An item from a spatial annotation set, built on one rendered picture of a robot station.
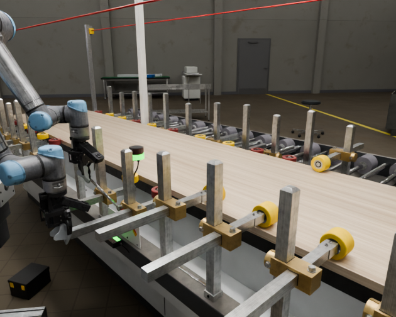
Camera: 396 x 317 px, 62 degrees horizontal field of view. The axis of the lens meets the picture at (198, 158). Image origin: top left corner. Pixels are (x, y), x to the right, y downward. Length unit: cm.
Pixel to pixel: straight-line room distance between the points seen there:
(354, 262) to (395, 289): 31
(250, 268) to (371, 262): 43
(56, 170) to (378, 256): 102
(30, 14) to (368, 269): 1378
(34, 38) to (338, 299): 1362
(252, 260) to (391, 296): 60
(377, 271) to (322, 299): 21
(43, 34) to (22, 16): 89
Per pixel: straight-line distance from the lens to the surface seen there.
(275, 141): 213
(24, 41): 1422
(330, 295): 114
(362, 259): 109
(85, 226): 130
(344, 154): 192
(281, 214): 83
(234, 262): 135
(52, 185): 118
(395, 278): 76
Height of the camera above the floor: 145
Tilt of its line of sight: 17 degrees down
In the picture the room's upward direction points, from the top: straight up
